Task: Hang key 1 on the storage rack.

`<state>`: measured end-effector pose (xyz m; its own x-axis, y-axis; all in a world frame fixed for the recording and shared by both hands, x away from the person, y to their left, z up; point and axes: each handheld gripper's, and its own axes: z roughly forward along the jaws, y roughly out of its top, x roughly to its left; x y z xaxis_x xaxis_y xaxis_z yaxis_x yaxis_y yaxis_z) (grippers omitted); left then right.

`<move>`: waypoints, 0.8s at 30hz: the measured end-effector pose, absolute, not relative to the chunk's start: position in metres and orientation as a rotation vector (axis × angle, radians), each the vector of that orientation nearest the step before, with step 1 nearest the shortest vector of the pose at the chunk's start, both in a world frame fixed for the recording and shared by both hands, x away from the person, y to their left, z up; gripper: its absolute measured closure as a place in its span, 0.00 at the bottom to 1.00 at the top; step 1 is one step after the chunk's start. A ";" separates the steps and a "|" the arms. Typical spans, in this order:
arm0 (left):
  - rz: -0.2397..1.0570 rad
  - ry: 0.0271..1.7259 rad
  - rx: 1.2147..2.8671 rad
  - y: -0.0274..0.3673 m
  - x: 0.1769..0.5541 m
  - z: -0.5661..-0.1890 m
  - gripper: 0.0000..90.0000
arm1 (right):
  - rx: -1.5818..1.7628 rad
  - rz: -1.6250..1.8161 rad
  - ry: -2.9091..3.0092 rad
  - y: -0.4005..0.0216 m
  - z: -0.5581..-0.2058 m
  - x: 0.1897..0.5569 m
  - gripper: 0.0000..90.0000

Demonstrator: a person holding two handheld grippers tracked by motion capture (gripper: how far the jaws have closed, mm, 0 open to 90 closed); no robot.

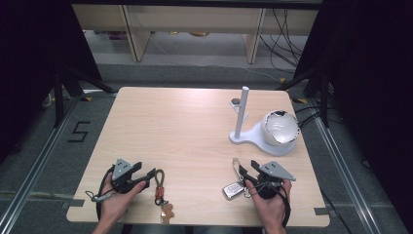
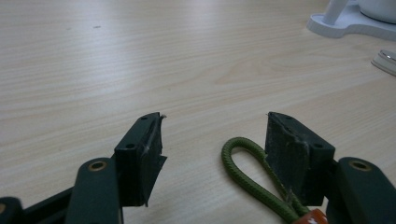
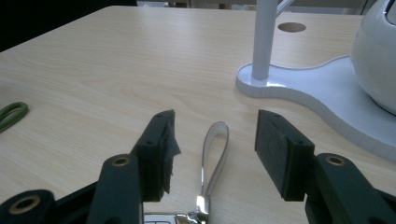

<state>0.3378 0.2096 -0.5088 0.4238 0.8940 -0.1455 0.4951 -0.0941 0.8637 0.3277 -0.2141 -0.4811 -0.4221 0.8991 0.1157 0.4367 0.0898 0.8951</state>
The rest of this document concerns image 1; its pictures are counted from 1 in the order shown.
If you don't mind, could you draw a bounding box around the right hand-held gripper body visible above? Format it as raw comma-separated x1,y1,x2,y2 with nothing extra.
254,160,297,201

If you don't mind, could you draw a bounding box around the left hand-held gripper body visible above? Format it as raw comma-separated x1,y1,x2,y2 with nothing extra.
110,158,144,195

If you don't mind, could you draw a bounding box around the keychain with gingerbread charm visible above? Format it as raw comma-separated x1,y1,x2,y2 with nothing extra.
153,168,175,225

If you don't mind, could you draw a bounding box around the silver car key with strap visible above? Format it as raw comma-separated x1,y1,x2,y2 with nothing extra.
222,157,251,201

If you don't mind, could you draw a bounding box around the person's right hand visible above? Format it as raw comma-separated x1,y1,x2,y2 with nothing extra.
244,178,293,231

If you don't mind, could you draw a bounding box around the person's left hand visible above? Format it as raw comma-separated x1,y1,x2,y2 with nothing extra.
96,172,148,228

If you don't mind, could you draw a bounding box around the white cracked round shell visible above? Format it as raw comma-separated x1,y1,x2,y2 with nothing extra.
260,109,300,147

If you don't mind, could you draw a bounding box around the white stand with pole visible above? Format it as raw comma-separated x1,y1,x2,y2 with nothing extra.
229,85,298,157

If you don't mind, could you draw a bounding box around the black metal stand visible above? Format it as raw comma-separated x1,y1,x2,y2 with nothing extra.
53,65,119,129
275,66,333,130

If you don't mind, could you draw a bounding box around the black curtain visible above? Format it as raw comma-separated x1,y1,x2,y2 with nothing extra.
293,0,413,228
0,0,103,165

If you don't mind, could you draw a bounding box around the light wooden desk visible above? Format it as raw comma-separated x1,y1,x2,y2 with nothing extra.
71,3,319,64

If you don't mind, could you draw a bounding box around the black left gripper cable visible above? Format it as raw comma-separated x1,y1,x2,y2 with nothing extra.
95,165,117,222

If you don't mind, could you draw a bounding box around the grey cable plug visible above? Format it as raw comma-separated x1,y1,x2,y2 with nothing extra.
85,190,117,204

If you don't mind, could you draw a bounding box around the aluminium floor rail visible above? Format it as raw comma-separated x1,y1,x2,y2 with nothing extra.
0,95,83,234
312,111,382,234

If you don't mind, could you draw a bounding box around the bundle of black floor cables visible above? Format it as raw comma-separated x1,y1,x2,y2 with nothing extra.
258,8,309,74

